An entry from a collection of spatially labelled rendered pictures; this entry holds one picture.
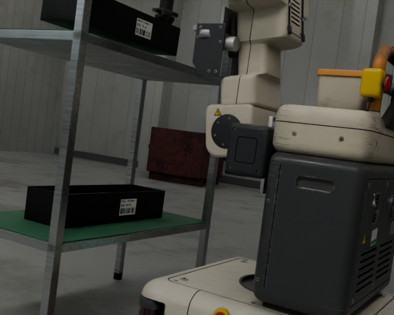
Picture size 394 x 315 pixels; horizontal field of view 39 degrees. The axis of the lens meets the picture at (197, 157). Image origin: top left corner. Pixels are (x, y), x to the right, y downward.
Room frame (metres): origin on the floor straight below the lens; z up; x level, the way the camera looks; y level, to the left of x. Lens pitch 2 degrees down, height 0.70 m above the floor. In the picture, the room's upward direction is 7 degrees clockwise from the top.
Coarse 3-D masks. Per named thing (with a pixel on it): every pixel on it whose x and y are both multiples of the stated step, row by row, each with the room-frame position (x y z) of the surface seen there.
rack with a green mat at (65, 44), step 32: (0, 32) 1.71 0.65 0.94; (32, 32) 1.64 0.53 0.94; (64, 32) 1.57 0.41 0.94; (96, 64) 2.13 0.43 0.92; (128, 64) 1.99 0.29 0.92; (160, 64) 1.88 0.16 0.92; (224, 64) 2.30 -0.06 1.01; (64, 128) 1.55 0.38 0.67; (64, 160) 1.54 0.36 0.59; (128, 160) 2.52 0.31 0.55; (64, 192) 1.55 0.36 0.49; (0, 224) 1.70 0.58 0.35; (32, 224) 1.76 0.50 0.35; (64, 224) 1.57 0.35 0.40; (128, 224) 1.99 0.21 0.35; (160, 224) 2.08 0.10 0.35; (192, 224) 2.19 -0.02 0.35
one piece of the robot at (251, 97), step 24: (240, 0) 1.64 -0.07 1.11; (264, 0) 1.62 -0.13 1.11; (288, 0) 1.65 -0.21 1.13; (240, 24) 1.70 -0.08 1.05; (264, 24) 1.66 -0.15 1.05; (288, 24) 1.65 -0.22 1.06; (240, 48) 1.71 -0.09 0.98; (264, 48) 1.68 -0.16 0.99; (288, 48) 1.76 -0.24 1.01; (240, 72) 1.71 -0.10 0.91; (264, 72) 1.67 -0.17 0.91; (240, 96) 1.65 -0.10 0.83; (264, 96) 1.70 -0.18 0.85; (216, 120) 1.68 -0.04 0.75; (240, 120) 1.65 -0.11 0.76; (264, 120) 1.71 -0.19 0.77; (216, 144) 1.68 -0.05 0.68
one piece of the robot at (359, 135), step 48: (384, 48) 1.43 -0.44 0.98; (288, 144) 1.40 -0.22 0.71; (336, 144) 1.33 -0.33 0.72; (384, 144) 1.44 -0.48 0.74; (288, 192) 1.39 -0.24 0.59; (336, 192) 1.33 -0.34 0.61; (384, 192) 1.51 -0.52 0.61; (288, 240) 1.38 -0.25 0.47; (336, 240) 1.32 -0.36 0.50; (384, 240) 1.59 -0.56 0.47; (288, 288) 1.37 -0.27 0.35; (336, 288) 1.31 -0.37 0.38
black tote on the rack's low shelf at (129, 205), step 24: (48, 192) 1.79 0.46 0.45; (72, 192) 2.02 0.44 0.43; (96, 192) 2.14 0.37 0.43; (120, 192) 2.00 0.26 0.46; (144, 192) 2.13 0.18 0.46; (24, 216) 1.84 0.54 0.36; (48, 216) 1.79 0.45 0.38; (72, 216) 1.79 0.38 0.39; (96, 216) 1.90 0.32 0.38; (120, 216) 2.01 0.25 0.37; (144, 216) 2.14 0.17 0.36
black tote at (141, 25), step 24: (48, 0) 1.84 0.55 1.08; (72, 0) 1.78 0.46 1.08; (96, 0) 1.82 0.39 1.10; (72, 24) 1.84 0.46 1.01; (96, 24) 1.84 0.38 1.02; (120, 24) 1.94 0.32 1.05; (144, 24) 2.05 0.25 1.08; (168, 24) 2.18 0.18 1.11; (144, 48) 2.17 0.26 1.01; (168, 48) 2.20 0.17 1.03
